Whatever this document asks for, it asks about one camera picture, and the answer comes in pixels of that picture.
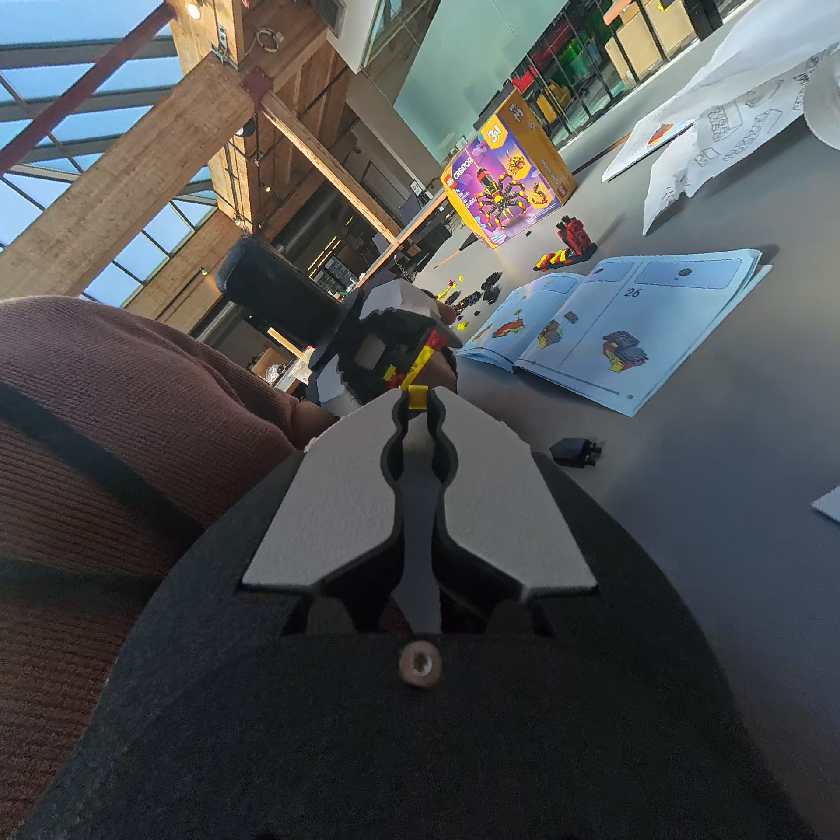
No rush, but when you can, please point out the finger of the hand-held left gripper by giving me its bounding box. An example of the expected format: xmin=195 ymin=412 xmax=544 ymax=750
xmin=357 ymin=277 xmax=454 ymax=345
xmin=314 ymin=354 xmax=395 ymax=421

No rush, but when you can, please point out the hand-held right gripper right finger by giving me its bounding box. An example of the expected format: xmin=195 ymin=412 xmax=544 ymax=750
xmin=425 ymin=386 xmax=599 ymax=601

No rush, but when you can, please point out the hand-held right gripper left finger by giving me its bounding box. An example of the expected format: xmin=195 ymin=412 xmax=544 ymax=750
xmin=241 ymin=387 xmax=410 ymax=597

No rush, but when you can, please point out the red yellow black brick assembly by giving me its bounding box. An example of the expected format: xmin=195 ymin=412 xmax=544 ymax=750
xmin=366 ymin=328 xmax=464 ymax=396

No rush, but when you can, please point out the person's left forearm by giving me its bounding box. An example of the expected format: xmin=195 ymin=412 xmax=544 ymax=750
xmin=0 ymin=295 xmax=329 ymax=526

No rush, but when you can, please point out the grey desk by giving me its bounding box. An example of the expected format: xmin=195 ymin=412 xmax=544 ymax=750
xmin=420 ymin=0 xmax=840 ymax=834

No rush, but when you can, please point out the person's left hand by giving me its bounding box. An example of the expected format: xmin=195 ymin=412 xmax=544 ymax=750
xmin=295 ymin=298 xmax=460 ymax=448

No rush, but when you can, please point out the wooden background table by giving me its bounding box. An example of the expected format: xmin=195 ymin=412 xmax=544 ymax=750
xmin=357 ymin=190 xmax=460 ymax=280

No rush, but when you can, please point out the black wedge piece with clips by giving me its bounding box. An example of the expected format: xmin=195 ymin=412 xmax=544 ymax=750
xmin=550 ymin=436 xmax=603 ymax=469

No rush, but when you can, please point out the scattered pile of small bricks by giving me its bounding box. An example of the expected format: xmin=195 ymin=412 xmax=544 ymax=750
xmin=441 ymin=270 xmax=505 ymax=332

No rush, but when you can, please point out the black orange pen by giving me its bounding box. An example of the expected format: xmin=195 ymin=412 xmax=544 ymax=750
xmin=433 ymin=230 xmax=492 ymax=270

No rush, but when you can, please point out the slanted wooden brace beam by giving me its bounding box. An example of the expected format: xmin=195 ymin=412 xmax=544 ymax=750
xmin=256 ymin=92 xmax=403 ymax=245

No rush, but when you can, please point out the purple yellow toy box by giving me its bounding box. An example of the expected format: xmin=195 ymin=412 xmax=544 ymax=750
xmin=441 ymin=88 xmax=578 ymax=250

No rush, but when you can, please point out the large wooden roof beam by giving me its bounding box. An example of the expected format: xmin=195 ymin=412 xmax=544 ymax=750
xmin=0 ymin=52 xmax=260 ymax=299

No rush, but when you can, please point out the striped red yellow brick model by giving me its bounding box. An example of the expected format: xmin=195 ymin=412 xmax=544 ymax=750
xmin=533 ymin=215 xmax=598 ymax=271

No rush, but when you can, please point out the blue instruction booklet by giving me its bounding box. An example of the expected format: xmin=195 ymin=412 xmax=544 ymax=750
xmin=457 ymin=248 xmax=774 ymax=419

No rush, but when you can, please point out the red steel beam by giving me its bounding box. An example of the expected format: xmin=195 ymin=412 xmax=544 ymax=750
xmin=0 ymin=0 xmax=179 ymax=177

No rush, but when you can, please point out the shelf with coloured bins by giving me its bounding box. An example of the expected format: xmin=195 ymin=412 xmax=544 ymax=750
xmin=512 ymin=0 xmax=729 ymax=148

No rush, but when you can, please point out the white booklet with red picture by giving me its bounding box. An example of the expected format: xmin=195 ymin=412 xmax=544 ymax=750
xmin=602 ymin=117 xmax=698 ymax=183

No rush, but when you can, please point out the person's brown knit sweater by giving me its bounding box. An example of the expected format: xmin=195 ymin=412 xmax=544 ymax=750
xmin=0 ymin=407 xmax=221 ymax=834

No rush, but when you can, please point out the crumpled white printed paper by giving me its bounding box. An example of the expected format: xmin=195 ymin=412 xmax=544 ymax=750
xmin=642 ymin=0 xmax=840 ymax=236

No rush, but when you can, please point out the white round object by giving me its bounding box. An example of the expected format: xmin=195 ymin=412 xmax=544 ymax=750
xmin=804 ymin=66 xmax=840 ymax=142

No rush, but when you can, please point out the black strap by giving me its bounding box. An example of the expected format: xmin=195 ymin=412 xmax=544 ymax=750
xmin=0 ymin=379 xmax=204 ymax=529

